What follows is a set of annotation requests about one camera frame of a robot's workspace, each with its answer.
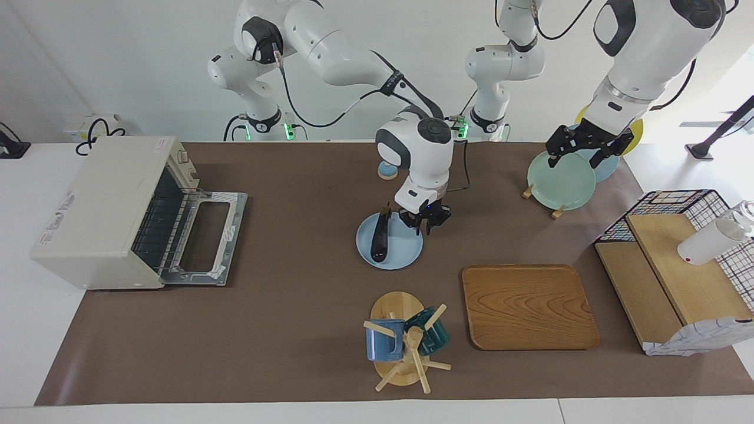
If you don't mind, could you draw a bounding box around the black desk clamp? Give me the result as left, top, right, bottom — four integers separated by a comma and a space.
0, 122, 31, 160

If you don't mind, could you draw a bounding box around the pale blue racked plate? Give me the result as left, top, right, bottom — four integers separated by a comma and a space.
568, 124, 620, 183

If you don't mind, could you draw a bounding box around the black right base cable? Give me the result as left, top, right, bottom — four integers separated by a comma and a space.
222, 114, 247, 142

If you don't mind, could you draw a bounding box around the yellow plate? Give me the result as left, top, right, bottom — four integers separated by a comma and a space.
574, 109, 644, 157

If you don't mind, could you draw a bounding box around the white cup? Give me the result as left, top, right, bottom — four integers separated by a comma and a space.
677, 200, 754, 266

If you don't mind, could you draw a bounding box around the black power strip cable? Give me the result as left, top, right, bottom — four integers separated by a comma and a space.
75, 118, 127, 156

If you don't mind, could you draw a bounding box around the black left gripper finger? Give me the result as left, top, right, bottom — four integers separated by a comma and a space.
588, 131, 634, 170
545, 127, 578, 170

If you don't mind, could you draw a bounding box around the cream toaster oven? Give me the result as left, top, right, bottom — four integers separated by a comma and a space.
29, 137, 204, 290

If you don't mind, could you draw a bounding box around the blue ceramic mug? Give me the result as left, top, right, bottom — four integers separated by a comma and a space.
365, 319, 407, 362

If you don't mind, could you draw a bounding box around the wooden shelf with wire sides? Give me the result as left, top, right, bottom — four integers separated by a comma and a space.
594, 190, 754, 357

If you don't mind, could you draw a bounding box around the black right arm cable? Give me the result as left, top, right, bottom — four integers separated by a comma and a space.
272, 47, 472, 192

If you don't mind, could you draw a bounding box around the light blue plate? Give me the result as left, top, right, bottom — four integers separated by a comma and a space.
355, 212, 424, 271

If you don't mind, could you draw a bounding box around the brown table mat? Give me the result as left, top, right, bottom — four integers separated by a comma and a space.
34, 140, 754, 407

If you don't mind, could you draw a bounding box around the oven wire rack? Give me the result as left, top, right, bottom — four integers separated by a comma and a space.
131, 171, 198, 273

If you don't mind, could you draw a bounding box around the glass oven door with handle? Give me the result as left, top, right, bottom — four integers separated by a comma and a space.
159, 190, 248, 287

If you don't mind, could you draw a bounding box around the pale green plate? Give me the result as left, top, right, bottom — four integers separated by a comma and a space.
527, 150, 597, 211

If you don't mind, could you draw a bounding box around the dark green ceramic mug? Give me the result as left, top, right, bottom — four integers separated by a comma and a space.
405, 306, 451, 356

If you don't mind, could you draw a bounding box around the wooden plate rack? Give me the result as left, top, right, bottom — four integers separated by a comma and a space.
521, 184, 567, 220

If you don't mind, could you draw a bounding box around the wooden mug tree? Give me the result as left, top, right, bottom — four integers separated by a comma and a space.
362, 291, 452, 394

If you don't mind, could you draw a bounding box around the white power strip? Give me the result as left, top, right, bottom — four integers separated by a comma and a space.
64, 114, 127, 142

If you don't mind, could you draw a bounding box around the dark purple eggplant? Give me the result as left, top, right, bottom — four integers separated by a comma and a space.
370, 205, 393, 263

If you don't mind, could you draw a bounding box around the wooden serving tray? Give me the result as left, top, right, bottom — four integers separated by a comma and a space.
461, 264, 600, 352

